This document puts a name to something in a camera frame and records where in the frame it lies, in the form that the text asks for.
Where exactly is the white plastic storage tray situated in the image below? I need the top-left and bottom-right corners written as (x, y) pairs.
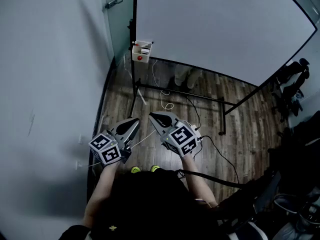
top-left (131, 40), bottom-right (154, 64)

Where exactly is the metal door handle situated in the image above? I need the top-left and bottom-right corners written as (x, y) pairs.
top-left (104, 0), bottom-right (124, 10)

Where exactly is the thick black cable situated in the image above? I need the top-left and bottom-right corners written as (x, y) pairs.
top-left (175, 169), bottom-right (247, 189)

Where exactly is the grey chair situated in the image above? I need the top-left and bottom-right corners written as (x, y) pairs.
top-left (272, 187), bottom-right (320, 240)

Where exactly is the thin black cable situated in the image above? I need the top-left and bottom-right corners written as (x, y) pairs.
top-left (186, 96), bottom-right (202, 131)
top-left (198, 135), bottom-right (240, 185)

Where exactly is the person's left forearm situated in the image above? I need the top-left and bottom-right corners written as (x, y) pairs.
top-left (81, 160), bottom-right (121, 229)

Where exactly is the white stick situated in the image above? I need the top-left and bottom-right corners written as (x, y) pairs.
top-left (136, 87), bottom-right (148, 106)

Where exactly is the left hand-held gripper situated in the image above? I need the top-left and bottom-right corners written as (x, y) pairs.
top-left (88, 118), bottom-right (141, 165)

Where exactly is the whiteboard on black stand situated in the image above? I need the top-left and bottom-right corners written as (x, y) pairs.
top-left (127, 0), bottom-right (319, 137)

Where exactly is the white power strip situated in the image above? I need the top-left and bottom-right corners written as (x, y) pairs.
top-left (190, 124), bottom-right (202, 141)

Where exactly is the looped thin white cable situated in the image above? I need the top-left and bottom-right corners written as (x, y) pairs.
top-left (151, 59), bottom-right (175, 112)

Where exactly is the person's black shirt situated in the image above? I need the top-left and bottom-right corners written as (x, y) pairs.
top-left (58, 169), bottom-right (226, 240)

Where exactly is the frosted glass door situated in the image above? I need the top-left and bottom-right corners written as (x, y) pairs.
top-left (99, 0), bottom-right (136, 65)

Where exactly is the white marker with black caps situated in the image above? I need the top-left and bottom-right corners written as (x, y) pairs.
top-left (131, 40), bottom-right (154, 47)

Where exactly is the black equipment bag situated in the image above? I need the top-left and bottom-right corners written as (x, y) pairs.
top-left (212, 168), bottom-right (283, 232)

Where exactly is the person's right forearm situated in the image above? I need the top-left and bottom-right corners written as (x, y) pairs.
top-left (179, 153), bottom-right (219, 209)

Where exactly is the black office chair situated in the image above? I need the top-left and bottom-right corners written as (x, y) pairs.
top-left (270, 57), bottom-right (311, 124)

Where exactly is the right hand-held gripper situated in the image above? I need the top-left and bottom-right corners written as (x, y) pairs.
top-left (149, 111), bottom-right (199, 158)

